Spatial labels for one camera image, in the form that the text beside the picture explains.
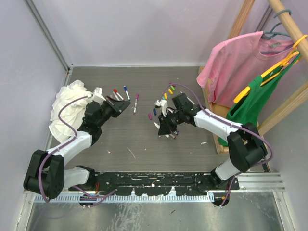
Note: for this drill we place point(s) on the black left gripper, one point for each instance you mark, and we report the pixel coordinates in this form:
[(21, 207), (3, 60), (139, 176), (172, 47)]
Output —
[(117, 106)]

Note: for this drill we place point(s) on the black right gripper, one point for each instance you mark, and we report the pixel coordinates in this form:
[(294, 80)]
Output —
[(165, 128)]

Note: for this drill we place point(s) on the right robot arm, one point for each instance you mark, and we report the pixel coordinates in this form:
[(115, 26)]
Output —
[(246, 147)]

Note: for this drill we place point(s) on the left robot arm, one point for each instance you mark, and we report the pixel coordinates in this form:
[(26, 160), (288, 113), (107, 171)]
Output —
[(46, 173)]

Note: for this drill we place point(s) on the red capped white marker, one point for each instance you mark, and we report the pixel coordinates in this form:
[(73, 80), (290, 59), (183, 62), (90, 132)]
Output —
[(117, 93)]

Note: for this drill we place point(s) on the blue capped white marker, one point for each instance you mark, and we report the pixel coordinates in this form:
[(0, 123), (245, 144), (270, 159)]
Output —
[(127, 93)]

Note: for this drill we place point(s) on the white crumpled cloth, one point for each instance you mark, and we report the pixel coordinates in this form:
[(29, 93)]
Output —
[(64, 110)]

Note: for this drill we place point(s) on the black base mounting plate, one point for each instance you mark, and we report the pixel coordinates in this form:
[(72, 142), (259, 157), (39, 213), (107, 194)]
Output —
[(157, 183)]

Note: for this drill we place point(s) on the green tank top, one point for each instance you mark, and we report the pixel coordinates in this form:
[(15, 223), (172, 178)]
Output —
[(249, 107)]

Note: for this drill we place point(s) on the pink t-shirt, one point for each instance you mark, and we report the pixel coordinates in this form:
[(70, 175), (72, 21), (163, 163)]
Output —
[(234, 63)]

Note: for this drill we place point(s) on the grey-blue clothes hanger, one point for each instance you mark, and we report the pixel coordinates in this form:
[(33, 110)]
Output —
[(268, 35)]

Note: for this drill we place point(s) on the yellow clothes hanger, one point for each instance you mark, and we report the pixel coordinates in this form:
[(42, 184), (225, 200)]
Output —
[(272, 72)]

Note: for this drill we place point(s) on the wooden hanging rod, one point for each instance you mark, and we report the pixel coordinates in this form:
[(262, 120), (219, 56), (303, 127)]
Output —
[(291, 28)]

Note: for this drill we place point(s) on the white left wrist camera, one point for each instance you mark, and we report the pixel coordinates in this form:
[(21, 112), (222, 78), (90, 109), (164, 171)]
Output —
[(97, 96)]

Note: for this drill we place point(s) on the white slotted cable duct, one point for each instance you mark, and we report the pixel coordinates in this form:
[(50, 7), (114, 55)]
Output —
[(76, 197)]

